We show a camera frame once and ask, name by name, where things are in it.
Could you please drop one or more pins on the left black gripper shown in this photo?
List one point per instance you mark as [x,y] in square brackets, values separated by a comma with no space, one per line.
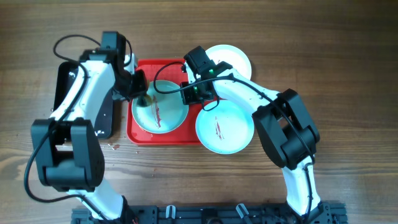
[141,85]

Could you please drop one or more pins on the green yellow sponge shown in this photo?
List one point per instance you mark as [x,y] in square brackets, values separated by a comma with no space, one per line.
[144,101]

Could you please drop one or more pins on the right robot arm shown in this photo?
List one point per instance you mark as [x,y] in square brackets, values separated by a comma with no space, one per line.
[285,128]

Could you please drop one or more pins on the red plastic tray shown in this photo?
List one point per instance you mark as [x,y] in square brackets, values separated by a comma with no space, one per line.
[185,134]

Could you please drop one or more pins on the black rectangular tray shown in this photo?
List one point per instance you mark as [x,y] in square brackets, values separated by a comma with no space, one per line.
[67,73]

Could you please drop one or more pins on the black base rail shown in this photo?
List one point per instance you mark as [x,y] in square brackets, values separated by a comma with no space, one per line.
[268,213]

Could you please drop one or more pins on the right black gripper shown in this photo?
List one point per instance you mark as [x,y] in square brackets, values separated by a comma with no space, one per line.
[188,98]

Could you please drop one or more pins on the white plate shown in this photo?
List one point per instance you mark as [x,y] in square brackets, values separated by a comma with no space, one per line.
[224,128]
[166,113]
[233,56]

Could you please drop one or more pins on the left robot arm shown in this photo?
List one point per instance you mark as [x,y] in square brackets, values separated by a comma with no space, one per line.
[67,160]

